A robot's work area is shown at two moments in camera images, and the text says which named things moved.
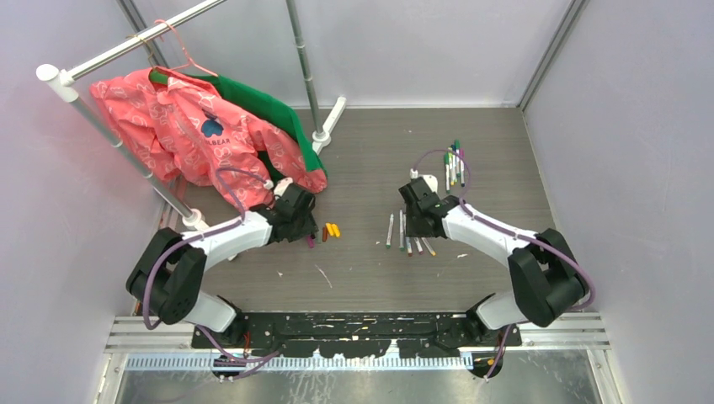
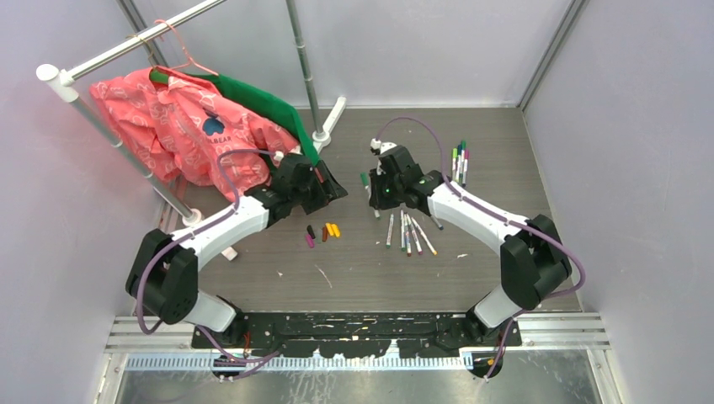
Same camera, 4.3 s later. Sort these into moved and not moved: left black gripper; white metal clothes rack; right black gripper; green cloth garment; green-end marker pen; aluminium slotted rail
Moved: left black gripper; right black gripper
Not moved: green-end marker pen; green cloth garment; white metal clothes rack; aluminium slotted rail
